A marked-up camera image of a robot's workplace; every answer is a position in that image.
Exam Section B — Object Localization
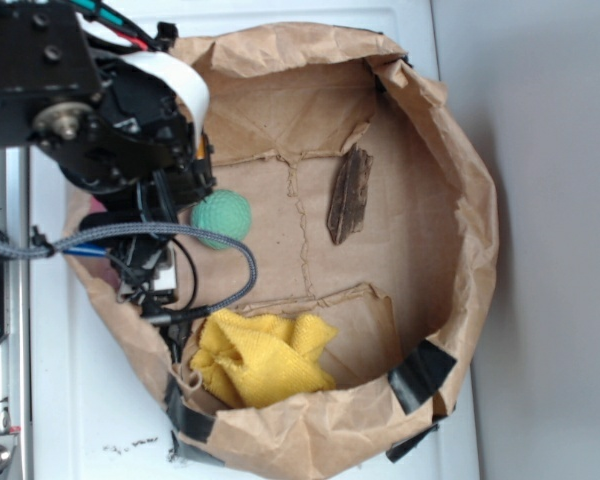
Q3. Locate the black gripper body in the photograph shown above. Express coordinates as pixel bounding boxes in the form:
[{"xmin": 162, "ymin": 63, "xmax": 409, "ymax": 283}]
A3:
[{"xmin": 79, "ymin": 150, "xmax": 216, "ymax": 280}]

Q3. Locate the green knitted ball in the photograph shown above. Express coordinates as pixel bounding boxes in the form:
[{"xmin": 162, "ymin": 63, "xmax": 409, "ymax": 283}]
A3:
[{"xmin": 191, "ymin": 189, "xmax": 252, "ymax": 241}]

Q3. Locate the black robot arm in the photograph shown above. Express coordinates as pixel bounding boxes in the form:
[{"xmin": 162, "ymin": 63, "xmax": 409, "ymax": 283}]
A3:
[{"xmin": 0, "ymin": 1, "xmax": 215, "ymax": 284}]

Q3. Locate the dark wood bark piece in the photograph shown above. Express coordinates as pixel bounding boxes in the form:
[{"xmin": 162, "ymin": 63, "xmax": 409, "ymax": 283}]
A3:
[{"xmin": 326, "ymin": 144, "xmax": 373, "ymax": 245}]

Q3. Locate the yellow cloth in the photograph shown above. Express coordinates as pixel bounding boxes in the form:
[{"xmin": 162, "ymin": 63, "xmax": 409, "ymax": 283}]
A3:
[{"xmin": 189, "ymin": 309, "xmax": 338, "ymax": 408}]

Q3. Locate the brown paper bag bin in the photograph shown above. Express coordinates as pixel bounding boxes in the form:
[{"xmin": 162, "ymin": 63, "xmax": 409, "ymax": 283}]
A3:
[{"xmin": 70, "ymin": 23, "xmax": 499, "ymax": 479}]

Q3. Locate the small wrist camera board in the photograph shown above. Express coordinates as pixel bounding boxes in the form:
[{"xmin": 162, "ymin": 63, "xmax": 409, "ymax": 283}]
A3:
[{"xmin": 112, "ymin": 246, "xmax": 179, "ymax": 305}]

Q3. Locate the white ribbon cable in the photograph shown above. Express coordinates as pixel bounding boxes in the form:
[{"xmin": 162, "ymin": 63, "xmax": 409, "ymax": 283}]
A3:
[{"xmin": 77, "ymin": 14, "xmax": 211, "ymax": 134}]

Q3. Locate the aluminium rail frame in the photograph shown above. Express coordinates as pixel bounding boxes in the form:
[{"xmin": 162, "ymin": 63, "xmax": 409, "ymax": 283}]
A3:
[{"xmin": 0, "ymin": 148, "xmax": 33, "ymax": 479}]

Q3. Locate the grey braided cable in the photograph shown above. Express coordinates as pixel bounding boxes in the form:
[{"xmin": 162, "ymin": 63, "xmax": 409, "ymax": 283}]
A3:
[{"xmin": 0, "ymin": 223, "xmax": 259, "ymax": 326}]

